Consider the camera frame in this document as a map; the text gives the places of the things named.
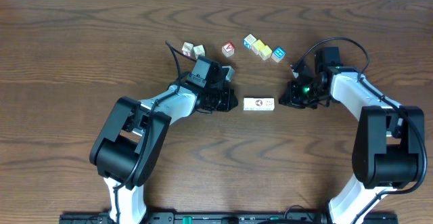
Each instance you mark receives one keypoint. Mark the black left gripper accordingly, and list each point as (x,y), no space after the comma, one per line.
(234,103)

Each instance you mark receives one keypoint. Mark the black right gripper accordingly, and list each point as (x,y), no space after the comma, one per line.
(291,98)

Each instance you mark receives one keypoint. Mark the green letter Z block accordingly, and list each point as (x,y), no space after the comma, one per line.
(249,103)

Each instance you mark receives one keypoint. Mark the plain drawing wooden block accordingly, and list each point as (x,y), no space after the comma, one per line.
(269,103)

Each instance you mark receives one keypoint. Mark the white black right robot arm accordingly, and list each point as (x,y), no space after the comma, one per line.
(389,154)

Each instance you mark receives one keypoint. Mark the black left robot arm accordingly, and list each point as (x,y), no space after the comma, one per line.
(129,143)

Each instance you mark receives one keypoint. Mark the blue topped wooden block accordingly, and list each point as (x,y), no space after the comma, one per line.
(278,54)

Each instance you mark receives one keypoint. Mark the blue letter T block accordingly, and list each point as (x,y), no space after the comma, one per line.
(199,51)

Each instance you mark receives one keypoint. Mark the red letter A block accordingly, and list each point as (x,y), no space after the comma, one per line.
(228,49)

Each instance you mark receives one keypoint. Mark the red number 3 block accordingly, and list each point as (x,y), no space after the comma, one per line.
(187,49)

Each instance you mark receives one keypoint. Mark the yellow topped wooden block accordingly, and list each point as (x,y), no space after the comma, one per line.
(257,46)

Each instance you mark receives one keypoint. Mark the blue letter X block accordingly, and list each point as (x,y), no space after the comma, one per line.
(248,41)

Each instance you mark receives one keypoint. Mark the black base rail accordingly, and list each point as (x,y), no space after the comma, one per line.
(295,214)

